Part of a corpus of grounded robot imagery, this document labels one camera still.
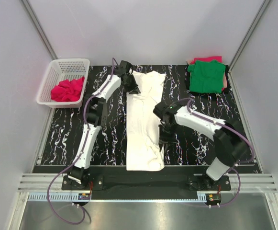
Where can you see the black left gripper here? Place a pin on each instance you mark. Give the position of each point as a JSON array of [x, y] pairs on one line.
[[130, 83]]

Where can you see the black marble pattern mat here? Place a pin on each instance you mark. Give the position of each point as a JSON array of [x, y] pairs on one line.
[[61, 141]]

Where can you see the left controller board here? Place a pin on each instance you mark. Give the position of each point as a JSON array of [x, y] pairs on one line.
[[84, 196]]

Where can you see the white printed t-shirt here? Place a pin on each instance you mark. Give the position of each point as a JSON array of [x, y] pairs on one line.
[[143, 152]]

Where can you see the right controller board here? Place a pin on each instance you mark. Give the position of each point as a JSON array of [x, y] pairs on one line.
[[214, 198]]

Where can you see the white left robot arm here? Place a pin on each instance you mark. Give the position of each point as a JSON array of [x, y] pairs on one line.
[[95, 115]]

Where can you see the folded green t-shirt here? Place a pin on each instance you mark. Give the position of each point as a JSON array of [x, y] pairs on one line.
[[206, 77]]

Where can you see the aluminium rail frame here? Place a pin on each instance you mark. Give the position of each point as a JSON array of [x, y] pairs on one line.
[[41, 203]]

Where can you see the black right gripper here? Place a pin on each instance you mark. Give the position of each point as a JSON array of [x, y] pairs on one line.
[[165, 138]]

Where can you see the folded red t-shirt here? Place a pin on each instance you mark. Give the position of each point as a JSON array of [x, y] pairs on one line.
[[205, 59]]

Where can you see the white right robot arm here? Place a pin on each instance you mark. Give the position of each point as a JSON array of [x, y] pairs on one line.
[[229, 144]]

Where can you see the controller board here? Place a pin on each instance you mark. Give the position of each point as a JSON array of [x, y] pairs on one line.
[[84, 196], [214, 198]]

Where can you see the crumpled pink t-shirt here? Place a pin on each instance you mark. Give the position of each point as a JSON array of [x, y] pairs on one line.
[[67, 90]]

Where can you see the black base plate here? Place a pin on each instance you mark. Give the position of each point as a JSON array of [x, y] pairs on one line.
[[171, 183]]

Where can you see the white plastic basket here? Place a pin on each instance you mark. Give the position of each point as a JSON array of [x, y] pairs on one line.
[[60, 70]]

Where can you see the folded peach t-shirt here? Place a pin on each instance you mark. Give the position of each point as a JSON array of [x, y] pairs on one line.
[[225, 84]]

